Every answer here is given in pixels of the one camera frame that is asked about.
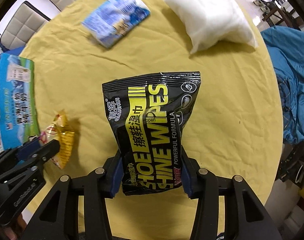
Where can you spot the white pillow bag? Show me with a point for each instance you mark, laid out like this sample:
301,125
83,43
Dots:
212,15

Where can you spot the yellow tablecloth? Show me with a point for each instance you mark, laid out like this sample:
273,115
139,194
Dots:
229,105

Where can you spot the dark wooden chair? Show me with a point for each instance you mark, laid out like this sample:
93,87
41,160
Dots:
279,12

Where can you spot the blue blanket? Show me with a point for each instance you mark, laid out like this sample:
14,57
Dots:
292,80

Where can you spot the blue tissue packet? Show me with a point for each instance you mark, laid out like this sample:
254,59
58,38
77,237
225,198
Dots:
116,17

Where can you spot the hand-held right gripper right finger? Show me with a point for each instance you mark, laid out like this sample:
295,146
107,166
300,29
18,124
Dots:
186,180

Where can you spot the yellow snack packet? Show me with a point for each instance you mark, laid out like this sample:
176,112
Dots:
65,140

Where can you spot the blue printed carton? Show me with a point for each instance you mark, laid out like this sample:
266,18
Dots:
16,97

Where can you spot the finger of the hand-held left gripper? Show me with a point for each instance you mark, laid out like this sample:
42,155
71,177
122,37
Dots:
50,150
29,148

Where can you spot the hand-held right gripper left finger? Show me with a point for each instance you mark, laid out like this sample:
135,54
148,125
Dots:
116,180

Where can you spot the black shoe wipes packet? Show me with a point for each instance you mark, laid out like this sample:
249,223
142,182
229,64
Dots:
147,120

